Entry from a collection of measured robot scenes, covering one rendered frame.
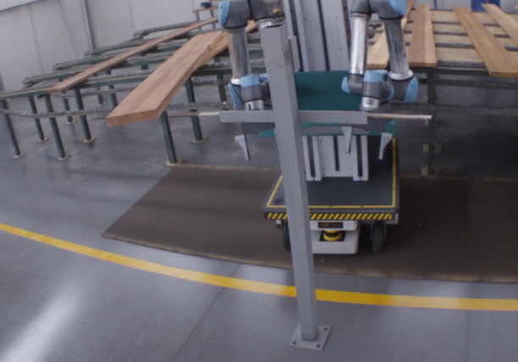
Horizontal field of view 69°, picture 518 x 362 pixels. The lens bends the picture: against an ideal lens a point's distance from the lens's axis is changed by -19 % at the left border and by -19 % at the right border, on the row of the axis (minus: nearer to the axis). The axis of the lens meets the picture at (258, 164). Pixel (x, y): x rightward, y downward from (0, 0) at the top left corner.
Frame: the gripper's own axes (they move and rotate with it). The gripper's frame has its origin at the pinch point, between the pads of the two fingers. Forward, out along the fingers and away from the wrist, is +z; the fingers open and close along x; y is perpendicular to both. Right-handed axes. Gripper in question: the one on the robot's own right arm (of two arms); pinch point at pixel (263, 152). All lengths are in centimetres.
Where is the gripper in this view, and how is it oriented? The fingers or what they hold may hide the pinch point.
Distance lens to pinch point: 183.1
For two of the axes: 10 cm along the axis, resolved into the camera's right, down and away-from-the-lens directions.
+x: -9.5, 1.8, 2.4
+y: 2.3, -0.5, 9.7
